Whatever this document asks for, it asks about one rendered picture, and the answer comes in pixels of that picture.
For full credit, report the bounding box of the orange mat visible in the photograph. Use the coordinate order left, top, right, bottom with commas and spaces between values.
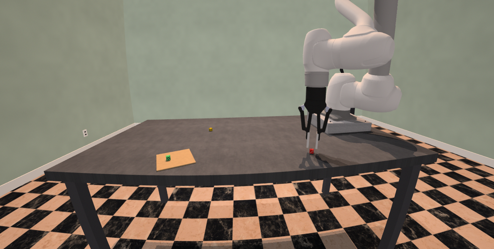
156, 149, 196, 171

